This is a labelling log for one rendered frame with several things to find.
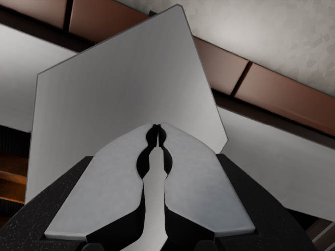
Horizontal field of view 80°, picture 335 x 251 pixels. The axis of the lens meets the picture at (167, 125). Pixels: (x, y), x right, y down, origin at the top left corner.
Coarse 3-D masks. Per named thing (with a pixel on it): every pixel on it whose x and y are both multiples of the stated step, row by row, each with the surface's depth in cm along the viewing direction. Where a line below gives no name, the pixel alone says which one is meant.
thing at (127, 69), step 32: (128, 32) 15; (64, 64) 16; (96, 64) 16; (128, 64) 16; (160, 64) 16; (192, 64) 16; (96, 96) 18; (128, 96) 18; (160, 96) 18; (192, 96) 18; (192, 128) 19; (224, 128) 19
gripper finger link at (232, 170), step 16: (224, 160) 9; (240, 176) 8; (240, 192) 7; (256, 192) 7; (256, 208) 7; (272, 208) 7; (256, 224) 6; (272, 224) 6; (288, 224) 6; (224, 240) 6; (240, 240) 6; (256, 240) 6; (272, 240) 6; (288, 240) 6; (304, 240) 6
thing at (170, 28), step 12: (168, 12) 15; (180, 12) 15; (144, 24) 15; (156, 24) 15; (168, 24) 15; (180, 24) 15; (144, 36) 15; (156, 36) 15; (168, 36) 15; (180, 36) 15; (192, 36) 16; (180, 48) 16; (192, 48) 16
